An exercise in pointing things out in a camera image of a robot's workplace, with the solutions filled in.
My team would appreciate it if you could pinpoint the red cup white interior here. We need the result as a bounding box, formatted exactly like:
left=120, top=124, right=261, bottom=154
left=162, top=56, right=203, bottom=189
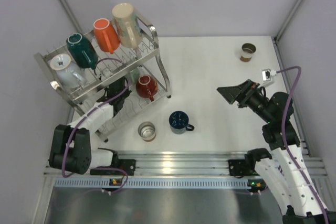
left=136, top=74, right=158, bottom=102

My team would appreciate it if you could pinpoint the dark blue speckled mug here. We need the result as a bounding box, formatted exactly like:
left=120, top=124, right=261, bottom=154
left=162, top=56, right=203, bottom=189
left=169, top=111, right=195, bottom=134

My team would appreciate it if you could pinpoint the light blue mug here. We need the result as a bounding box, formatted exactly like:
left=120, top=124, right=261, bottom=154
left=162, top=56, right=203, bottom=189
left=49, top=54, right=87, bottom=89

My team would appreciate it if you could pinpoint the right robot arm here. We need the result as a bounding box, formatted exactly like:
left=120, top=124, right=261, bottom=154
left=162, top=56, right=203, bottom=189
left=217, top=80, right=335, bottom=223

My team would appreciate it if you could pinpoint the small tumbler cork band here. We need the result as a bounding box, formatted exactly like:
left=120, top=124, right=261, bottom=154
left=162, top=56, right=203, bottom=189
left=240, top=43, right=256, bottom=62

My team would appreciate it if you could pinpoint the steel tumbler cork base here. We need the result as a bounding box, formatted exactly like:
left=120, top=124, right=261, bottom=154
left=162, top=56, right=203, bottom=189
left=138, top=122, right=156, bottom=142

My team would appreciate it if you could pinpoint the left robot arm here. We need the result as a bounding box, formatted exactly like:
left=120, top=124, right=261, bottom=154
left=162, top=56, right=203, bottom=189
left=49, top=77, right=131, bottom=178

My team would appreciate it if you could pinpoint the dark green mug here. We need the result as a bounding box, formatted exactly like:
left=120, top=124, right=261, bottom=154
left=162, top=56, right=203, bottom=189
left=66, top=33, right=98, bottom=70

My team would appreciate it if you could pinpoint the tall beige floral mug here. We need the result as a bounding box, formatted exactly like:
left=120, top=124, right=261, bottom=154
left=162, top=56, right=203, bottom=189
left=112, top=3, right=142, bottom=49

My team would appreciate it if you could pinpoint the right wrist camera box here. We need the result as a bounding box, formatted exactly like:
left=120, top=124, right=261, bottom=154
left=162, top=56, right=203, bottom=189
left=260, top=69, right=277, bottom=88

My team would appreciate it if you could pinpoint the orange mug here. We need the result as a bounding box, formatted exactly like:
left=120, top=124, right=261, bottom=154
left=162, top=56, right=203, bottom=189
left=93, top=18, right=120, bottom=54

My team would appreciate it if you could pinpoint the aluminium mounting rail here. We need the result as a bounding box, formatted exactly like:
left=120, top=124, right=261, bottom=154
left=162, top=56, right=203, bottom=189
left=43, top=151, right=328, bottom=177

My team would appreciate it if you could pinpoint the stainless steel dish rack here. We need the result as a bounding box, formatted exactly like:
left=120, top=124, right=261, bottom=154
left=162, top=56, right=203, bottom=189
left=34, top=13, right=171, bottom=142

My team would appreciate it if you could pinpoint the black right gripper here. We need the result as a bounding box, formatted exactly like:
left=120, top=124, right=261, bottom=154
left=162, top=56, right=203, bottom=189
left=217, top=79, right=274, bottom=123

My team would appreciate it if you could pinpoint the mint green cup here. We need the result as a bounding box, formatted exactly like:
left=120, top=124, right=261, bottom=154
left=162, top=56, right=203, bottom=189
left=125, top=68, right=141, bottom=84

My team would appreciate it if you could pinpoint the slotted cable duct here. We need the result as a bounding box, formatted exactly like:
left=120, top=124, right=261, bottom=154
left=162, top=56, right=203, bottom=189
left=54, top=178, right=251, bottom=189

